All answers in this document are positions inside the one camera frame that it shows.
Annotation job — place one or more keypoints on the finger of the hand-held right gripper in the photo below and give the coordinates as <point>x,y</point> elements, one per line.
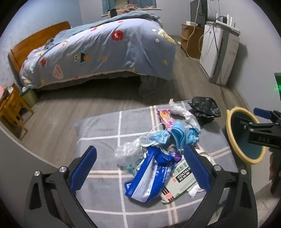
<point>252,127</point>
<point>262,112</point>

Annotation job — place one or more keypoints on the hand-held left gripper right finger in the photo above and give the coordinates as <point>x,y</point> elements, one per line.
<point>197,168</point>

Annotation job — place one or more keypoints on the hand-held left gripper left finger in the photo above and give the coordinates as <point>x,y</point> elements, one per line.
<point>83,168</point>

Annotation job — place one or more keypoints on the white medicine box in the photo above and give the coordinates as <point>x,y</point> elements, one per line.
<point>180,177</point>

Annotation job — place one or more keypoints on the blue bin with yellow rim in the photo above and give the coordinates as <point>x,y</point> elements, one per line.
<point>238,143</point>

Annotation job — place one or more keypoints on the small white tissue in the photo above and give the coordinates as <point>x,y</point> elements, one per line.
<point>195,191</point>

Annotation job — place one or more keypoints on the blue plastic wrapper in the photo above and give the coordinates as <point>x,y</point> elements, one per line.
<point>193,136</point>

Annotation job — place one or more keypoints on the blue face mask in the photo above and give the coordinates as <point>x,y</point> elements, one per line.
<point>178,136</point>
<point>159,137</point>

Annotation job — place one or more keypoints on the clear plastic bag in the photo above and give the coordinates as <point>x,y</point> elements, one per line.
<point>127,151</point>

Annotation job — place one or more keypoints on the teal blister pack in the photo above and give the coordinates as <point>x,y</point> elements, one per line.
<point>132,168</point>

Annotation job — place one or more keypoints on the black plastic bag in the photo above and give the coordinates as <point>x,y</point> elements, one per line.
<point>204,109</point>

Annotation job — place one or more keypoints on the blue and white packet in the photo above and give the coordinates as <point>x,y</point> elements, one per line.
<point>144,177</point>

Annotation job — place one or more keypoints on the pink snack wrapper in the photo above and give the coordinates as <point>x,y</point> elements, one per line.
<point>165,118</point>

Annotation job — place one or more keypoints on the person's right hand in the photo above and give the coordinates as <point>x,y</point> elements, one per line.
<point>271,166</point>

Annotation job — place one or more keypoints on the grey plaid cushion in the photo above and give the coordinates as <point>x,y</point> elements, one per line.
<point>105,136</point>

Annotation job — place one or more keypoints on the white fluffy cloth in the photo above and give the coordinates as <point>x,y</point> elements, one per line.
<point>265,208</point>

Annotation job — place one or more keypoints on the white air purifier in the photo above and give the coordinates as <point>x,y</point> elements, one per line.
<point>228,50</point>

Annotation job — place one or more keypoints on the green waste bin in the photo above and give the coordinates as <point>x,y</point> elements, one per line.
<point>29,98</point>

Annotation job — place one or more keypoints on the grey bed sheet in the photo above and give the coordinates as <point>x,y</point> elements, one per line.
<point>151,87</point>

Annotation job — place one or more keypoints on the wooden nightstand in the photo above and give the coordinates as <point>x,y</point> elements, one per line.
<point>13,105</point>

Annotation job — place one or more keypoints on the white router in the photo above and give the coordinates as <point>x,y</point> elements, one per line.
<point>226,20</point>

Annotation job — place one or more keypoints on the wooden cabinet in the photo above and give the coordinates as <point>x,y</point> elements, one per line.
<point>193,41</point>

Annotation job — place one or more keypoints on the pink box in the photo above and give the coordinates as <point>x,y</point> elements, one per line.
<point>1,91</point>

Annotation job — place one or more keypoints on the white power strip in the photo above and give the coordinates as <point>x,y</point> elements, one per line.
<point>191,23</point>

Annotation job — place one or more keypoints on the bed with blue duvet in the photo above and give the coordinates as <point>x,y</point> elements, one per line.
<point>98,54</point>

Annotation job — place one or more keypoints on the dark monitor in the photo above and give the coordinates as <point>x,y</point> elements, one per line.
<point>195,11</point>

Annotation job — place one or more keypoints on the blue curtain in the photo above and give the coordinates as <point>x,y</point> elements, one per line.
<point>140,3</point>

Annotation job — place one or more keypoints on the wooden bed frame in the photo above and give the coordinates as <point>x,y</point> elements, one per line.
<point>33,37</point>

